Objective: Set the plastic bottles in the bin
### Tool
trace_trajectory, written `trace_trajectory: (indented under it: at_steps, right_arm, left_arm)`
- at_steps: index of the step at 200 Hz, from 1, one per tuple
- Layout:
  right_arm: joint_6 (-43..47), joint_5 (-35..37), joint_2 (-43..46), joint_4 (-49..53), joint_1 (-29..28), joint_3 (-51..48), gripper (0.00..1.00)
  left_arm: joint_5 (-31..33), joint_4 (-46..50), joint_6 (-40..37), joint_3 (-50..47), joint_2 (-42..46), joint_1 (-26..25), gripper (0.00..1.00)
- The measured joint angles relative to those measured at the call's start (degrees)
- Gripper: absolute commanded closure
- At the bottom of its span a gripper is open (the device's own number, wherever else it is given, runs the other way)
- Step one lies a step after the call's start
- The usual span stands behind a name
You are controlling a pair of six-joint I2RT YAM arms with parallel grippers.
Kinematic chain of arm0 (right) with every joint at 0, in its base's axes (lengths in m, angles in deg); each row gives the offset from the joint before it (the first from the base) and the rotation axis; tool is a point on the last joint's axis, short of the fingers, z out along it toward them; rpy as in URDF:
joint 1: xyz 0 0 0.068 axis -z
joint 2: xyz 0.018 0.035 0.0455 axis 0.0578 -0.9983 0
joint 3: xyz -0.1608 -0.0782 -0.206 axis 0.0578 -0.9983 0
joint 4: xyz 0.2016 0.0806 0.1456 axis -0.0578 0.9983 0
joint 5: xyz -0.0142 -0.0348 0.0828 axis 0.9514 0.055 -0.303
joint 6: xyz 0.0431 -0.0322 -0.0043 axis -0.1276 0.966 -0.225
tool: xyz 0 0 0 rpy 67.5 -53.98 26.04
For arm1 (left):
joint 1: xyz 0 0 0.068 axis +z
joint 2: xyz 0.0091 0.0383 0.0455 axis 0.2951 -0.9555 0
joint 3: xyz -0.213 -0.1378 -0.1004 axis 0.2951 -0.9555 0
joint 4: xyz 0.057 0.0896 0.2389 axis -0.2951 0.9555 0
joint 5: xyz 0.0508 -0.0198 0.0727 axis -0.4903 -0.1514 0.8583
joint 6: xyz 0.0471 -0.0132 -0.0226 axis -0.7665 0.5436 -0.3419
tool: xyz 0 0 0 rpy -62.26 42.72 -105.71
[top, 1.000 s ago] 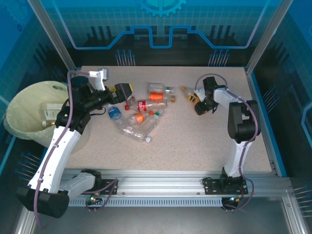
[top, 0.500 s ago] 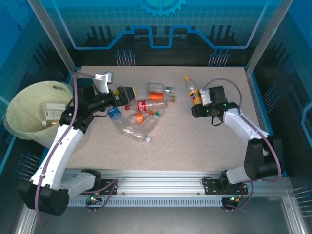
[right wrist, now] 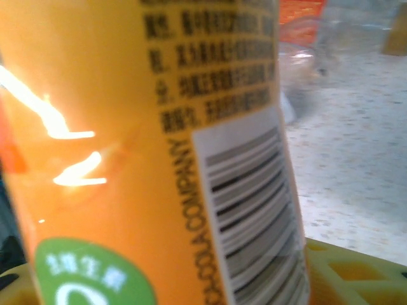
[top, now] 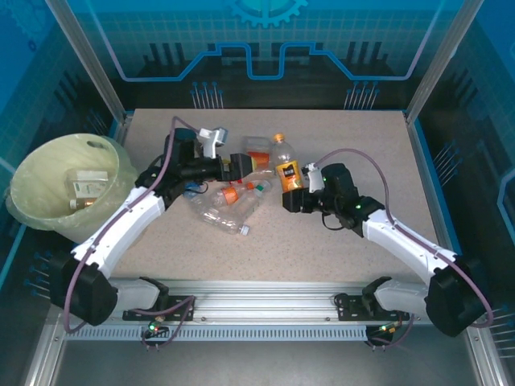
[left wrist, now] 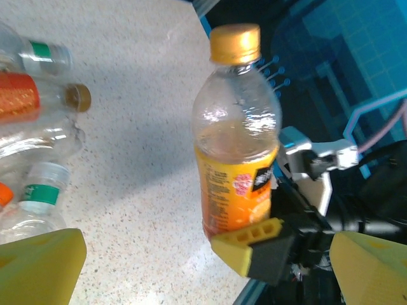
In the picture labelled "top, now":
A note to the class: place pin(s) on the orange label bottle brown cap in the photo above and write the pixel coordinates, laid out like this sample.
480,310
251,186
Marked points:
261,158

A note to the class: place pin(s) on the blue label water bottle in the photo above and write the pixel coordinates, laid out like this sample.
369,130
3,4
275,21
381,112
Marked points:
193,191

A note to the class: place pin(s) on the orange-label bottle with yellow cap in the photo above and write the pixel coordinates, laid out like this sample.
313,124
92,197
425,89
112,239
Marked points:
287,173

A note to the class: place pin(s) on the clear bottle green cap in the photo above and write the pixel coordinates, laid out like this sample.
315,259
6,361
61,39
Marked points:
251,200

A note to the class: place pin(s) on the large clear bottle white cap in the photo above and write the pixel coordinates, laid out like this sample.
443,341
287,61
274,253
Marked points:
219,219

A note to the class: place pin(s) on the square bottle pale green label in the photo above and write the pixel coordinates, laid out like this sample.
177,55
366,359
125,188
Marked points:
86,185

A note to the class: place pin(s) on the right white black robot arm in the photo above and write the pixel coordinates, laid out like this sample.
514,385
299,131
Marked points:
402,241

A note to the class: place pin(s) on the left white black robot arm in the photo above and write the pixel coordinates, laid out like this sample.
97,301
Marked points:
128,221

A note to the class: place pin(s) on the clear container white label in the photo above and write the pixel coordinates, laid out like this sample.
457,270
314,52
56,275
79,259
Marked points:
255,142

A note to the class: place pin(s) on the small LED connector module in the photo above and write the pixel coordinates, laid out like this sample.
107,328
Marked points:
155,326
386,327

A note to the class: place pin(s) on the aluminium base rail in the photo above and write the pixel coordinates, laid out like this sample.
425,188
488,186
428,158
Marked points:
261,301

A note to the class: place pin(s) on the aluminium frame post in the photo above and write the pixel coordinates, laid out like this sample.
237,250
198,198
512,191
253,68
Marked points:
88,60
442,60

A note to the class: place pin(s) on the aluminium lower frame rail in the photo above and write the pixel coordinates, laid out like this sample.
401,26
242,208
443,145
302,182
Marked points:
42,358
487,358

